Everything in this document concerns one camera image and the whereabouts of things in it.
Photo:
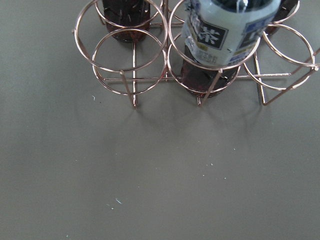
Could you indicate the front tea bottle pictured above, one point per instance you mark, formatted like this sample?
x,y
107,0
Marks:
x,y
220,33

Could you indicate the tea bottle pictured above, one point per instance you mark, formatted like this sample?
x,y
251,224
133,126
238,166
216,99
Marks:
x,y
283,12
220,33
128,13

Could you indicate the back left tea bottle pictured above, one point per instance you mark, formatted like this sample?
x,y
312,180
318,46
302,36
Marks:
x,y
128,13

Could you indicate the back right tea bottle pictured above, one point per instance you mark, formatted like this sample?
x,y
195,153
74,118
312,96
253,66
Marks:
x,y
283,12

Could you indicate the copper wire bottle rack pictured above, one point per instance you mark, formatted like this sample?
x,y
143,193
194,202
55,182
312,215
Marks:
x,y
196,78

